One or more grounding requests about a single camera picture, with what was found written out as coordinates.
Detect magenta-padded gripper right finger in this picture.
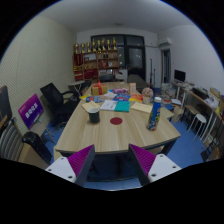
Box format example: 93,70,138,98
128,143,183,187

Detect yellow gift box red ribbon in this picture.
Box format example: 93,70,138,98
90,82,109,97

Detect black mesh chair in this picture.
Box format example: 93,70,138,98
21,131,54,165

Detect pink flowers in white pot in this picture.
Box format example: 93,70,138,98
141,87,154,105

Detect black computer monitor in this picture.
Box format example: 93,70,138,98
173,69,187,83

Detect wooden shelf unit with trophies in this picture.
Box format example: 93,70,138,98
73,37,120,82

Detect white round stool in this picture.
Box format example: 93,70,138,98
188,113,208,139

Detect small white folding table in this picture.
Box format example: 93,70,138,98
68,80,86,94

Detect flat round red coaster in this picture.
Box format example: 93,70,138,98
109,116,124,126

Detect pink package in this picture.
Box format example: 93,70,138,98
112,87,129,95

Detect purple sign board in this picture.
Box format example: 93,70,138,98
17,93,45,130

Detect small wooden side table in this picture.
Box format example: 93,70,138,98
160,106,175,120

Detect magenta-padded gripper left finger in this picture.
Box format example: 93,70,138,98
45,144,97,187

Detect orange book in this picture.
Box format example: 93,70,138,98
128,94,144,103

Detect striped grey chair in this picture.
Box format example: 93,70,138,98
0,118,24,163

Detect cluttered wooden side desk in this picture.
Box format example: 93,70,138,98
173,81,224,148

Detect tan notebook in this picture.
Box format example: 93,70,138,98
81,100,101,113
130,101,154,115

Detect grey office chair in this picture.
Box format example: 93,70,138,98
127,73,149,90

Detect white wall air conditioner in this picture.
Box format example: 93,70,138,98
157,37,174,48

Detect black mug white inside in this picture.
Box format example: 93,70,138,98
87,107,101,124

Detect black office chair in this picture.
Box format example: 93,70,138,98
39,82,81,128

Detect blue white-capped drink bottle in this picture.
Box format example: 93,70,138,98
146,96,163,132

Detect tan standing card box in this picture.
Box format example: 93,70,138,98
128,82,137,96

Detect teal book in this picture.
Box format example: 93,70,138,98
114,100,131,113

